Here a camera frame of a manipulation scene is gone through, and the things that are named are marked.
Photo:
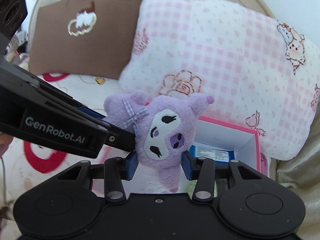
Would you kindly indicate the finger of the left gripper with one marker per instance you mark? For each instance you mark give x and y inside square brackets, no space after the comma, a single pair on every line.
[45,87]
[95,132]

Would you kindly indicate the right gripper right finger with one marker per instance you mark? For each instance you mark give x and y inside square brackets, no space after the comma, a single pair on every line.
[235,194]

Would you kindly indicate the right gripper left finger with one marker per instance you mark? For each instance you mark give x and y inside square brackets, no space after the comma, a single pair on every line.
[68,195]

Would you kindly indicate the purple plush toy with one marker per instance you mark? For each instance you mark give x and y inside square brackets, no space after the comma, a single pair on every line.
[164,128]

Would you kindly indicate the blue wet wipes pack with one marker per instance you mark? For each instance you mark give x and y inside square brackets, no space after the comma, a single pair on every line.
[219,156]

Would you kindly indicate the green yarn ball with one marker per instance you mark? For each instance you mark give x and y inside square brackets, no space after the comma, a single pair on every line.
[191,187]

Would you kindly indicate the red bear fleece blanket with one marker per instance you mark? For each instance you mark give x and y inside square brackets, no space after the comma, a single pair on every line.
[165,208]

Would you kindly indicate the beige satin bedsheet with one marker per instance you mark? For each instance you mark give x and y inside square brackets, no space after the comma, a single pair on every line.
[301,176]

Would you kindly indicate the brown pillow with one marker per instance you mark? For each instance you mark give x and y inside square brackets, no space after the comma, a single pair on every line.
[90,37]

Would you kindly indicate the pink open box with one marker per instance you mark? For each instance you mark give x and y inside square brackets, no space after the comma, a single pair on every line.
[211,133]

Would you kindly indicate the pink checked pillow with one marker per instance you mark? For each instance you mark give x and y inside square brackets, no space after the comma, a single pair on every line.
[263,74]

